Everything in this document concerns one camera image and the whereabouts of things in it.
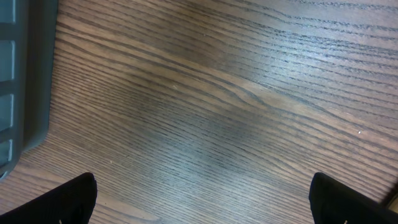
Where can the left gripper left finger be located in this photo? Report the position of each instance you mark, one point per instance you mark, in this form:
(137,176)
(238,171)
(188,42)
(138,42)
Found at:
(72,202)

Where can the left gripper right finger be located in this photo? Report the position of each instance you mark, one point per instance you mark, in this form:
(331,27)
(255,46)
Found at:
(332,202)

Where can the grey plastic shopping basket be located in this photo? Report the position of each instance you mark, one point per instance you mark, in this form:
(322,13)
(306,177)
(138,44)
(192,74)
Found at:
(28,30)

